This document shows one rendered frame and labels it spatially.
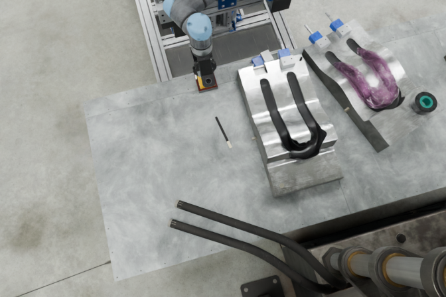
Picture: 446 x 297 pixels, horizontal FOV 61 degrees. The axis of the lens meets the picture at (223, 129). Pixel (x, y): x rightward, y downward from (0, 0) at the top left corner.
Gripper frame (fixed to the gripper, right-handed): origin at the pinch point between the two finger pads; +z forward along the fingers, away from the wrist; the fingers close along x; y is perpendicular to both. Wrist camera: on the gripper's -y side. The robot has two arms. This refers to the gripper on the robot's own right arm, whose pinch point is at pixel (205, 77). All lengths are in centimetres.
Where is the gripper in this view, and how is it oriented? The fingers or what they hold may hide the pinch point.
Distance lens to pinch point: 150.3
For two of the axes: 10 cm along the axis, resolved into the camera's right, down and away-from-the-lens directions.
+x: -9.6, 2.5, -0.8
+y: -2.7, -9.2, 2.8
